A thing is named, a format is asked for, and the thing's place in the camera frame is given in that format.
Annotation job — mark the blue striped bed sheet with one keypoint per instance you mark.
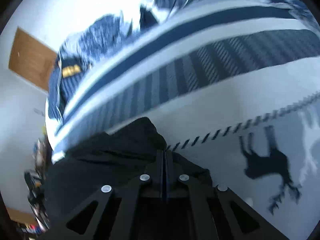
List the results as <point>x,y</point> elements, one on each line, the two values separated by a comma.
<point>233,87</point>

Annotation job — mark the blue white crumpled duvet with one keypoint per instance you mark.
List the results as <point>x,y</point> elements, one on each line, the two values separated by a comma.
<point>100,41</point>

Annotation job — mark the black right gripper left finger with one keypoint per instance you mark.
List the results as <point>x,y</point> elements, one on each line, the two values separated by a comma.
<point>113,212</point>

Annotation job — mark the cluttered dark side table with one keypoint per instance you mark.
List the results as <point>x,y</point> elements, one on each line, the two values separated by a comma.
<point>34,179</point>

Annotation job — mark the black puffer jacket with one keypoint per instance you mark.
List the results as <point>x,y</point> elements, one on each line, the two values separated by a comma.
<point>115,160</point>

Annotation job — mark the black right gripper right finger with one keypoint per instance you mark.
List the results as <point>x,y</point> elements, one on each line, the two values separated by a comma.
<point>202,211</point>

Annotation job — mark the brown wooden door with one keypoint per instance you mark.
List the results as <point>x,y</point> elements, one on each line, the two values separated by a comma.
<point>31,59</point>

